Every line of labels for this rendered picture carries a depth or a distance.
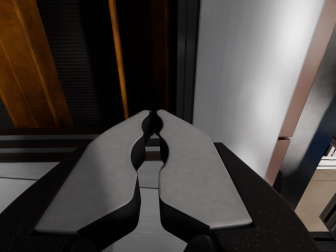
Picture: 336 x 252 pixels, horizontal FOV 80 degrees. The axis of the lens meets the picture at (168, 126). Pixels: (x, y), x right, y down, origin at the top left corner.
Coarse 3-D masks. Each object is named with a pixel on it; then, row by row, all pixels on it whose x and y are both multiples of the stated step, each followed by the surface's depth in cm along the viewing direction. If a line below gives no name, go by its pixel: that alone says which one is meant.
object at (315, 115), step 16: (320, 64) 35; (320, 80) 37; (320, 96) 39; (304, 112) 41; (320, 112) 41; (304, 128) 43; (320, 128) 43; (304, 144) 45; (320, 144) 45; (288, 160) 47; (304, 160) 47; (288, 176) 50; (304, 176) 50; (288, 192) 53
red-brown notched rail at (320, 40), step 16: (320, 16) 19; (320, 32) 19; (320, 48) 20; (304, 64) 21; (304, 80) 22; (304, 96) 23; (288, 112) 24; (288, 128) 25; (288, 144) 26; (272, 160) 28; (272, 176) 29
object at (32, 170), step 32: (192, 0) 16; (192, 32) 17; (192, 64) 19; (192, 96) 19; (0, 128) 26; (32, 128) 26; (64, 128) 26; (96, 128) 26; (0, 160) 23; (32, 160) 23; (160, 160) 23
